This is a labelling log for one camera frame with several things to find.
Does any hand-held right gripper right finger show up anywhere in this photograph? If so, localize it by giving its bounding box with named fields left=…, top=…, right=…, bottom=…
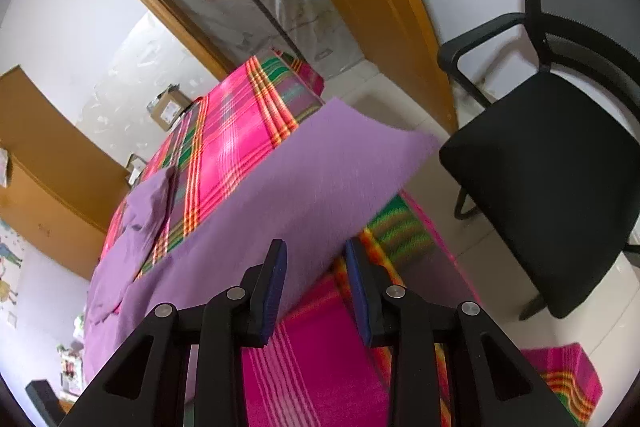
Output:
left=344, top=237, right=573, bottom=427

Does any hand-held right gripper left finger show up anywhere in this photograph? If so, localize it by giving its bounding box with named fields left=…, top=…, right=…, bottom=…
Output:
left=60, top=238, right=289, bottom=427

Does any purple fleece cloth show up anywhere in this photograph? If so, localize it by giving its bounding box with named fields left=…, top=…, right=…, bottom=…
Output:
left=82, top=97, right=441, bottom=388

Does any pink green plaid bed sheet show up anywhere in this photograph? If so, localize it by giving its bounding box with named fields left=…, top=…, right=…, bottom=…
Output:
left=102, top=52, right=603, bottom=427

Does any white cardboard box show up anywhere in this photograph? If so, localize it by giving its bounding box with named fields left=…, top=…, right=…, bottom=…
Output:
left=125, top=153, right=148, bottom=185

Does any brown cardboard box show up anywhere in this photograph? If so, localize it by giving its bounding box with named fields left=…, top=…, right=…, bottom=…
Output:
left=146, top=86, right=193, bottom=130

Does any black mesh office chair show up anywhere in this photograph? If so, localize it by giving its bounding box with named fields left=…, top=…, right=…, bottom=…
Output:
left=437, top=0, right=640, bottom=320

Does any wooden wardrobe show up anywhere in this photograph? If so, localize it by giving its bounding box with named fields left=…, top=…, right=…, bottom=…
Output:
left=0, top=66, right=132, bottom=280

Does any cartoon wall poster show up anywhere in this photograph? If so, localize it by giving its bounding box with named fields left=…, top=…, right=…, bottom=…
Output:
left=0, top=217, right=26, bottom=328

